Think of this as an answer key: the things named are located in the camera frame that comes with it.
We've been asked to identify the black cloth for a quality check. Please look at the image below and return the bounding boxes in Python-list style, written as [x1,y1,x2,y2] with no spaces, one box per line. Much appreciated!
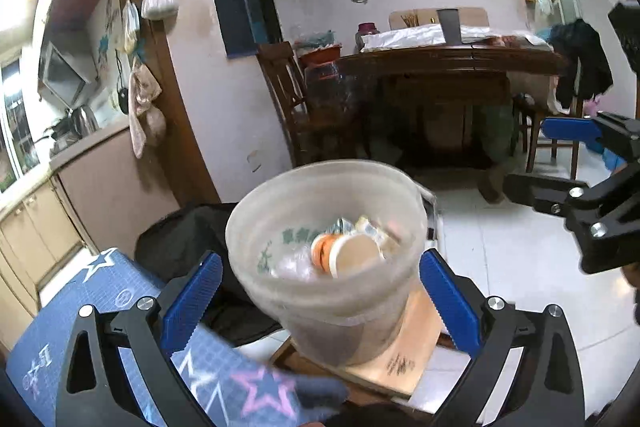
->
[135,203,286,343]

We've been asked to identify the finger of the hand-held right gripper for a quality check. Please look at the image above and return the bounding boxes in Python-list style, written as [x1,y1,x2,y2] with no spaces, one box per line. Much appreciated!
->
[502,173,608,220]
[541,111,640,158]

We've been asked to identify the clear plastic wrapper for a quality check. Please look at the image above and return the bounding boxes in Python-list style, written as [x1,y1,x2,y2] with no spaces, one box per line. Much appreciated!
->
[272,247,321,280]

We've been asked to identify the red plastic basin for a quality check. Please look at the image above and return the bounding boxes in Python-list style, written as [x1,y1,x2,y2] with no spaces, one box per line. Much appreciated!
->
[299,47,343,68]

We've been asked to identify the large orange paper cup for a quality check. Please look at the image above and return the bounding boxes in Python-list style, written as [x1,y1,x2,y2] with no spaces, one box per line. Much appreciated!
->
[311,232,383,279]

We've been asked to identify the blue star-print tablecloth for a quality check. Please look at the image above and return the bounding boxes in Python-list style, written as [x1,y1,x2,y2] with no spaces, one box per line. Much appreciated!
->
[5,247,301,427]

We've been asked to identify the dark wooden chair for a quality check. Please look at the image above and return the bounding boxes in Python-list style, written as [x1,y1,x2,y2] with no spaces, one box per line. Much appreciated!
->
[257,42,361,168]

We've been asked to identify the silver foil wrapper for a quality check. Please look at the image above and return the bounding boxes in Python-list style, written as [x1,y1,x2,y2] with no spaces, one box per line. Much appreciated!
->
[325,216,357,239]

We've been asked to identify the hanging pink cloth bag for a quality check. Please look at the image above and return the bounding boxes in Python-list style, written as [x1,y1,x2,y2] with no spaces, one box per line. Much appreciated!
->
[127,59,167,158]

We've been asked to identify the grey cylindrical container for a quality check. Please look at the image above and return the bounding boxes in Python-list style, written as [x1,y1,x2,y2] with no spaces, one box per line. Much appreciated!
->
[436,8,461,44]

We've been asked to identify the steel kettle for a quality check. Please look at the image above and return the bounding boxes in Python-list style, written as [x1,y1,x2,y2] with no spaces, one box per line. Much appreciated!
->
[70,104,100,138]

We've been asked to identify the clear plastic container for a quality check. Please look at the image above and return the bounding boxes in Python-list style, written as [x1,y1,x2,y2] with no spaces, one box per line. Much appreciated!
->
[305,64,346,108]

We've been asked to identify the small hanging black pan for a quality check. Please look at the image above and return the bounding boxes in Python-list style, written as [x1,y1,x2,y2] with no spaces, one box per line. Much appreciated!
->
[116,52,130,114]

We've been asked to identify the kitchen window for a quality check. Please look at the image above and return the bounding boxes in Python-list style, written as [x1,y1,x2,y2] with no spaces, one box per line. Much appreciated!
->
[0,59,41,192]

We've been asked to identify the maroon lidded jar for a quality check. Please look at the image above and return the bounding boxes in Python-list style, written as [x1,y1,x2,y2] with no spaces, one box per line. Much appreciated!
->
[356,23,377,50]

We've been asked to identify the brown wooden chair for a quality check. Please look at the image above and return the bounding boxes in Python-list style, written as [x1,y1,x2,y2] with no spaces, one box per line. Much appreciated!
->
[512,57,588,180]

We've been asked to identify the white plastic bucket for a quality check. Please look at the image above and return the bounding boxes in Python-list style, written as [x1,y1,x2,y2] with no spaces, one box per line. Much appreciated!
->
[225,159,430,367]

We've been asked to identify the hanging yellow white bag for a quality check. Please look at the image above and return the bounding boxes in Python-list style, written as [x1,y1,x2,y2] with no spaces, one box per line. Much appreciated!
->
[121,0,141,55]

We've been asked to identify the beige kitchen base cabinets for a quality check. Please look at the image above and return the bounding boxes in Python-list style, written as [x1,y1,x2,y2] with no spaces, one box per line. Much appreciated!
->
[0,114,171,338]

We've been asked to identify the dark jacket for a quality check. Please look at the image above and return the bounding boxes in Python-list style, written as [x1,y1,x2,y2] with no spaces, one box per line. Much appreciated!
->
[547,18,615,115]

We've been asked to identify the light wooden board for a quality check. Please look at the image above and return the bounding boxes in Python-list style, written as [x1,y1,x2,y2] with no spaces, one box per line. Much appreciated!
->
[389,7,488,30]

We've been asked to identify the dark wooden dining table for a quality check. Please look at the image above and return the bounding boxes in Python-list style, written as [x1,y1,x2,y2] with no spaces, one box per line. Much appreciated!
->
[337,44,568,168]

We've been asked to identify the steel range hood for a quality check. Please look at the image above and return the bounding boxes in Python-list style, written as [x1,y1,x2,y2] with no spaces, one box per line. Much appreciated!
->
[39,42,91,105]

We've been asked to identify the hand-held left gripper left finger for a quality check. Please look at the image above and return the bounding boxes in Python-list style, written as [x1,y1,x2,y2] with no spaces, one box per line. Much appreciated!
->
[54,251,236,427]

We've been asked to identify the white table cover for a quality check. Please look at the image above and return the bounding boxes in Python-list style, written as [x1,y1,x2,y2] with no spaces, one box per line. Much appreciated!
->
[360,24,546,54]

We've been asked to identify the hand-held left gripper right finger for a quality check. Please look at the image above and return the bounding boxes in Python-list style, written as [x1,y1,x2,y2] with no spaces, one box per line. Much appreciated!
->
[419,249,586,427]

